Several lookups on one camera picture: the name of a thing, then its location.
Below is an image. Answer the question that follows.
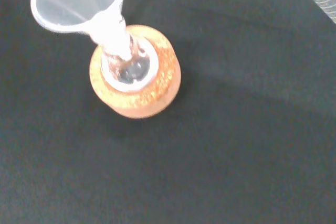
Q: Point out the black bench cloth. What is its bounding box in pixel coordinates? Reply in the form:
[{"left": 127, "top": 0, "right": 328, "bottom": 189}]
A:
[{"left": 0, "top": 0, "right": 336, "bottom": 224}]

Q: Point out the clear round-bottom glass flask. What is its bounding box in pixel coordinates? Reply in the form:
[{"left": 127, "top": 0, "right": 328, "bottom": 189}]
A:
[{"left": 100, "top": 25, "right": 160, "bottom": 92}]

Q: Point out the cork ring stand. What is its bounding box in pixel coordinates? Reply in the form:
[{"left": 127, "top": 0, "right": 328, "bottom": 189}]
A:
[{"left": 89, "top": 24, "right": 182, "bottom": 120}]

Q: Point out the translucent plastic funnel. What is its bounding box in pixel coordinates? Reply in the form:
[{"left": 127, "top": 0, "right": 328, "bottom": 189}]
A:
[{"left": 29, "top": 0, "right": 132, "bottom": 62}]

